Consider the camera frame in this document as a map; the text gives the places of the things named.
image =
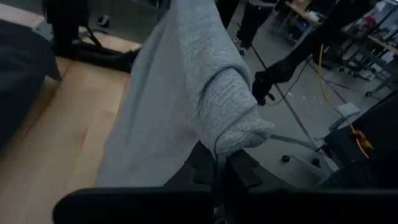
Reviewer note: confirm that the black floor cabinet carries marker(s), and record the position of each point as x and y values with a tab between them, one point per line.
367	146

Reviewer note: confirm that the small dark floor object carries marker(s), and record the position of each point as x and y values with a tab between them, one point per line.
104	20

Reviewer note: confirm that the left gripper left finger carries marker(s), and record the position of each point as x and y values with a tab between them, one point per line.
199	168

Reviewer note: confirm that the small black floor disc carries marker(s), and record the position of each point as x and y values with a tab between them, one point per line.
285	159

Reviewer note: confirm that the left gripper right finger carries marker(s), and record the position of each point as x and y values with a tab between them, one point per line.
245	171

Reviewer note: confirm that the cluttered wooden workbench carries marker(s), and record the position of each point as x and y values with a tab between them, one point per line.
373	34

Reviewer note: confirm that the person's leg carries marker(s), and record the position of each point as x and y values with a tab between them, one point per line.
253	25
228	11

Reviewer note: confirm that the silver desk foot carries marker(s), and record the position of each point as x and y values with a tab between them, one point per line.
298	143

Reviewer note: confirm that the light grey floor block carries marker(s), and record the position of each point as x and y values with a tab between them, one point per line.
346	112

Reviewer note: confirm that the dark grey cargo shorts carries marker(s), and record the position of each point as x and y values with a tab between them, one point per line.
21	77

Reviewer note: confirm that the light grey garment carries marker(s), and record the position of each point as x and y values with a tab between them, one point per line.
186	102

